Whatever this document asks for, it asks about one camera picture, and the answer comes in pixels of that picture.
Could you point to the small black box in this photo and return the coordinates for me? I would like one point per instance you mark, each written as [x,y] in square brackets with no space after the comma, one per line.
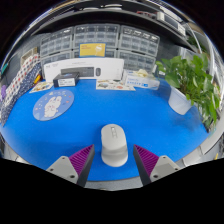
[65,80]

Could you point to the red blue checkered cloth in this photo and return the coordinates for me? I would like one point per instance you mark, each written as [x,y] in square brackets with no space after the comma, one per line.
[23,73]

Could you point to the yellow and blue box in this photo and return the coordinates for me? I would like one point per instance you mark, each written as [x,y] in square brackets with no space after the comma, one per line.
[92,50]

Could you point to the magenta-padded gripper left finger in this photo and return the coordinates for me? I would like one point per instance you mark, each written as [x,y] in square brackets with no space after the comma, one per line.
[63,166]

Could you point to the colourful sticker sheet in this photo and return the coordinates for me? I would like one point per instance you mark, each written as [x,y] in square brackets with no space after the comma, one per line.
[113,85]
[41,87]

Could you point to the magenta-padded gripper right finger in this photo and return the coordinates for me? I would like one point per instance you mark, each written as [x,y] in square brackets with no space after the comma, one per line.
[163,166]

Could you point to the navy polka dot cloth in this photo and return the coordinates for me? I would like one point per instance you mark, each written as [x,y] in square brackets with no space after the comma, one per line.
[15,98]

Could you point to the long white keyboard box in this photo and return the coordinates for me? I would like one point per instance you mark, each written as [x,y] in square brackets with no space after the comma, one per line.
[83,63]

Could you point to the dark wall shelf unit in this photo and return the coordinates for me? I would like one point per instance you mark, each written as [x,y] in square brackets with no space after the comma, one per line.
[100,15]

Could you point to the white woven basket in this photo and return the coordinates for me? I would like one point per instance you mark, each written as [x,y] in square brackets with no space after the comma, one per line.
[29,55]

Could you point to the small orange object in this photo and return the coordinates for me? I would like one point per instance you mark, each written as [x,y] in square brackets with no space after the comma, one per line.
[37,79]

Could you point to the potted green plant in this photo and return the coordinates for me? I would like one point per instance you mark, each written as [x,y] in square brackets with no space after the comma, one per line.
[186,76]

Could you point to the round blue printed mouse pad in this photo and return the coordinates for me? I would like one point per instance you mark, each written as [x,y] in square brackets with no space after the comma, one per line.
[53,105]

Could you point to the white and blue carton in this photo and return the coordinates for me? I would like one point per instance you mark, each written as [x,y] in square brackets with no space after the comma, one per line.
[141,81]

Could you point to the white computer mouse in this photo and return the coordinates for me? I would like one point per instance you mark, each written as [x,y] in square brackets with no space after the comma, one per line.
[114,146]

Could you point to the small purple object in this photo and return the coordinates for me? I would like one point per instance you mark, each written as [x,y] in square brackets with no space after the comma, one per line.
[3,92]

